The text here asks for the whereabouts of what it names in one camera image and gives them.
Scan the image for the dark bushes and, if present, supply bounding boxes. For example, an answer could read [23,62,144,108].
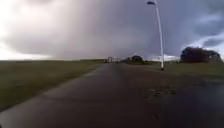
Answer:
[121,54,148,65]

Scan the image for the dark wet asphalt path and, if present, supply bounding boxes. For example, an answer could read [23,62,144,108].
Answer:
[0,62,224,128]

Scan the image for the pale street lamp pole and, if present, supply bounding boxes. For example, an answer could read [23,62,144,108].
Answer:
[146,0,165,71]

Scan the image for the green grass field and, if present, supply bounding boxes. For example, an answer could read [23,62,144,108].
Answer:
[0,59,108,113]

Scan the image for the green grass verge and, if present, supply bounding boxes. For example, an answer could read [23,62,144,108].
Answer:
[124,61,224,80]

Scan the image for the dark clump of trees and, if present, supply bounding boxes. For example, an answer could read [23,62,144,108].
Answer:
[179,46,223,64]

